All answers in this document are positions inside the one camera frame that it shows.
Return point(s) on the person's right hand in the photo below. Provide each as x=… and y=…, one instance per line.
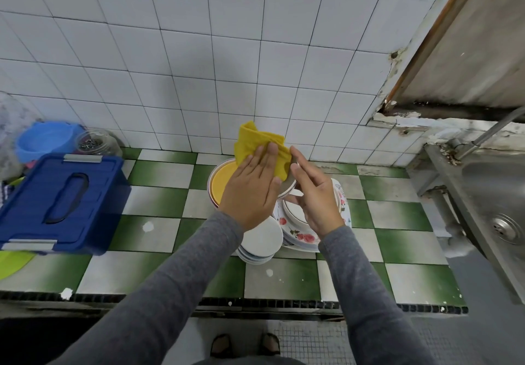
x=316, y=201

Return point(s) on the person's left hand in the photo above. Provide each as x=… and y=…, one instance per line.
x=250, y=192

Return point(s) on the stack of small white bowls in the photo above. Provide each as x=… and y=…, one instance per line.
x=262, y=242

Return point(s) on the person's right forearm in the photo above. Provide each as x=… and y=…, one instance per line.
x=373, y=303

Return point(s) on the person's black shoe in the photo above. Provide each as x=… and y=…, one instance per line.
x=271, y=344
x=220, y=345

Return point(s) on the glass jar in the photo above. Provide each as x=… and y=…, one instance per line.
x=98, y=143

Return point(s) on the stainless steel sink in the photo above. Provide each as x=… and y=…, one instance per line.
x=492, y=213

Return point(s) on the metal faucet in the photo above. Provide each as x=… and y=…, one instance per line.
x=488, y=135

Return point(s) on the blue plastic box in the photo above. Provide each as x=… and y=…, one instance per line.
x=57, y=203

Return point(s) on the blue plastic bowl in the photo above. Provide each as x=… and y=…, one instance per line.
x=47, y=139

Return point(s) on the lime green plastic bowl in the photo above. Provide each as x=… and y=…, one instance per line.
x=12, y=264

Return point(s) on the clear plastic bag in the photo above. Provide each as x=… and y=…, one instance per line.
x=10, y=123

